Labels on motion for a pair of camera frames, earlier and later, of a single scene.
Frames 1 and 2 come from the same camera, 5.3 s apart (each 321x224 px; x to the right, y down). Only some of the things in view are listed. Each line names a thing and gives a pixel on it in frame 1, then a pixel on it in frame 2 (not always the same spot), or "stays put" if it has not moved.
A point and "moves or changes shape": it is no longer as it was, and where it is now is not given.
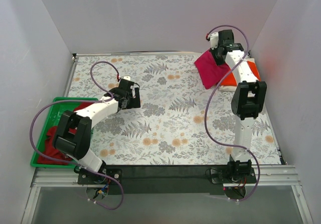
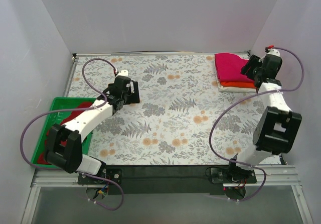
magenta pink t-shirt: (210, 72) moves or changes shape
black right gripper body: (217, 57) → (251, 66)
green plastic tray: (51, 119) stays put
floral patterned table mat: (179, 121) stays put
